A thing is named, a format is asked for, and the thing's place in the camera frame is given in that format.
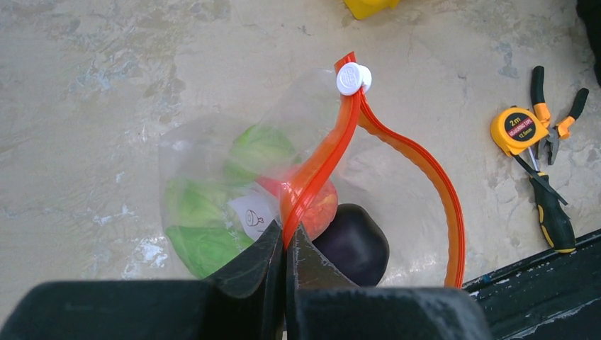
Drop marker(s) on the yellow tape measure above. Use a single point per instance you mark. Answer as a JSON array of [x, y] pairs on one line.
[[515, 129]]

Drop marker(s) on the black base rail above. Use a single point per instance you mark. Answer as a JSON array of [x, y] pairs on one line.
[[545, 296]]

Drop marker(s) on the purple eggplant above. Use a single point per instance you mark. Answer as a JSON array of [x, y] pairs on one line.
[[356, 245]]

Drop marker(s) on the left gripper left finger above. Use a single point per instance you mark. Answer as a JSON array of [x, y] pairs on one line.
[[246, 295]]

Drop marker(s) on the white cauliflower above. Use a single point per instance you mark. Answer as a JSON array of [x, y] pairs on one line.
[[220, 184]]

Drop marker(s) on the clear orange zip bag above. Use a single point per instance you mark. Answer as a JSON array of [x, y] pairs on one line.
[[396, 180]]

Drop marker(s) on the yellow plastic tray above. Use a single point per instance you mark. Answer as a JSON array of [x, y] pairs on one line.
[[361, 9]]

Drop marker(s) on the black yellow screwdriver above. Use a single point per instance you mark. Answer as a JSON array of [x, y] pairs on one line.
[[554, 223]]

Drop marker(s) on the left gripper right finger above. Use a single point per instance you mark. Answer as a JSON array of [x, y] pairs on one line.
[[313, 283]]

